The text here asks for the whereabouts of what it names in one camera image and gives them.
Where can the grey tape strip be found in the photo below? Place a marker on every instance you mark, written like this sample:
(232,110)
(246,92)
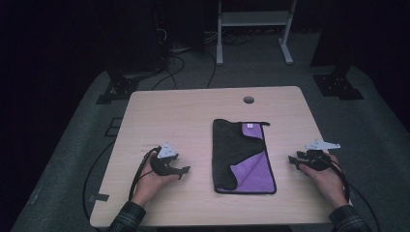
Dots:
(99,197)

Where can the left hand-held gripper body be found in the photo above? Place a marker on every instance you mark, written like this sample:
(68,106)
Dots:
(162,166)

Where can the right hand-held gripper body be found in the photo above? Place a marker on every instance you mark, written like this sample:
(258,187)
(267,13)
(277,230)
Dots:
(317,161)

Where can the white metal stand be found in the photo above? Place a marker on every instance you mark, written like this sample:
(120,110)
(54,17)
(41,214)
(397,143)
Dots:
(254,19)

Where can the round table grommet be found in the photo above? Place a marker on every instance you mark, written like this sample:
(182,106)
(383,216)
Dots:
(248,100)

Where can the purple and black cloth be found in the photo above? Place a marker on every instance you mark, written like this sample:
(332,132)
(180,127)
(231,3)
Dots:
(238,151)

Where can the black stand base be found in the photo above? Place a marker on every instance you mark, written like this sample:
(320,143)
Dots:
(119,88)
(338,85)

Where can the person's left hand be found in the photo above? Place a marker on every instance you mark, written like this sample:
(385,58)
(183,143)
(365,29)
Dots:
(146,183)

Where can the person's right hand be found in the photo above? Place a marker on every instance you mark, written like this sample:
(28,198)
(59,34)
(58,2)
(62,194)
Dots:
(332,185)

